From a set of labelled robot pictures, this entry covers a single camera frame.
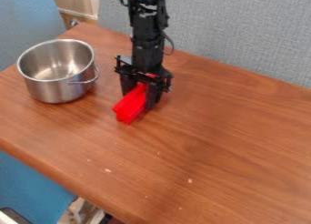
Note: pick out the white frame under table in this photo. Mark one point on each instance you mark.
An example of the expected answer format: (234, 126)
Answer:
(81, 213)

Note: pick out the red plastic block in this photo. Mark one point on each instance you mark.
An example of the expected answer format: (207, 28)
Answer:
(131, 105)

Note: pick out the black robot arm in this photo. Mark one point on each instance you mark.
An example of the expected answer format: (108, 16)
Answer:
(148, 19)

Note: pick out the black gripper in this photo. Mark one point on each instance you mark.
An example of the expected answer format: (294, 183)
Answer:
(143, 67)

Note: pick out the metal pot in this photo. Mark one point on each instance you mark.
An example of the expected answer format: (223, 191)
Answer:
(59, 70)

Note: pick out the wooden crate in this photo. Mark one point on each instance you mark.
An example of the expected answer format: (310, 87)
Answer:
(84, 7)

